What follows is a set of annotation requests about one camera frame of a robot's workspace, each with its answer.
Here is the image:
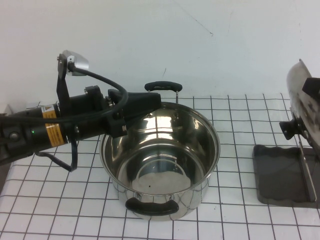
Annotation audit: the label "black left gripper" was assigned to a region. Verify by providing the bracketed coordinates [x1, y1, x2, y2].
[68, 85, 163, 141]

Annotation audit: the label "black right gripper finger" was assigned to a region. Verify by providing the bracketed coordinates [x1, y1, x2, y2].
[301, 77, 320, 100]

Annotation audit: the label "stainless steel lid black knob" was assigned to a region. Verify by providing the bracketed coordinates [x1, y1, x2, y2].
[279, 58, 320, 160]

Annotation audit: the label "dark grey tray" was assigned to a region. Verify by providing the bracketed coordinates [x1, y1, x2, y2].
[252, 107, 320, 208]

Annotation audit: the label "white black-grid tablecloth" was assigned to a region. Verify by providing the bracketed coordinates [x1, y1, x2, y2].
[0, 91, 320, 240]

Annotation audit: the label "thick black camera cable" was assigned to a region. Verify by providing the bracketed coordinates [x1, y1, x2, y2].
[0, 63, 130, 126]

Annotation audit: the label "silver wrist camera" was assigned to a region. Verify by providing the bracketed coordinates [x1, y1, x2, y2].
[61, 49, 90, 77]

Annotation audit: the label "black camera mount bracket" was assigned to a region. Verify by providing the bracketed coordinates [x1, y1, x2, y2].
[56, 53, 72, 117]

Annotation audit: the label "stainless steel pot black handles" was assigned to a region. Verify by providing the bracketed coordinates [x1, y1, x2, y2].
[99, 81, 221, 222]

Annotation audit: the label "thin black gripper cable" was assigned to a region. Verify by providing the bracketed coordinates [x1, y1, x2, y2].
[34, 139, 80, 173]

